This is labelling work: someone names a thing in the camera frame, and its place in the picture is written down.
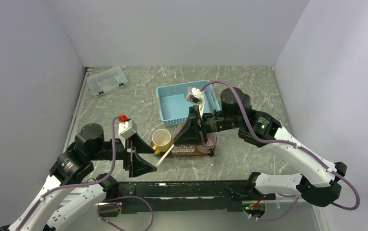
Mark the brown oval wooden tray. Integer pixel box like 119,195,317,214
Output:
167,145,215,157

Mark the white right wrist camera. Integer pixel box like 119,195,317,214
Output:
184,87,205,117

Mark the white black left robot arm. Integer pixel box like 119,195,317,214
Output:
0,120,157,231

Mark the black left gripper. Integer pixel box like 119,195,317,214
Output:
89,131,157,176

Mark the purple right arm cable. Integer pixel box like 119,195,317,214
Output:
200,80,361,211

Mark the yellow mug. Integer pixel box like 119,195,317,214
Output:
152,129,172,154

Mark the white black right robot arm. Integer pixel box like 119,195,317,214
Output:
173,87,347,207

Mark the clear plastic compartment box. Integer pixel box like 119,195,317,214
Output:
87,66,128,96

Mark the aluminium rail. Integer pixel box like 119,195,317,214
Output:
40,67,93,205

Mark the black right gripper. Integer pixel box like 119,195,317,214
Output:
173,104,241,145

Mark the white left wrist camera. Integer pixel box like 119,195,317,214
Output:
118,115,137,148

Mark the purple mug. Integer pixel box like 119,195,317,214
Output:
198,133,217,157

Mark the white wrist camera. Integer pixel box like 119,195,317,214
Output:
184,87,205,117
118,115,137,148

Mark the light blue plastic basket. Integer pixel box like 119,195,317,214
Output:
156,80,221,127

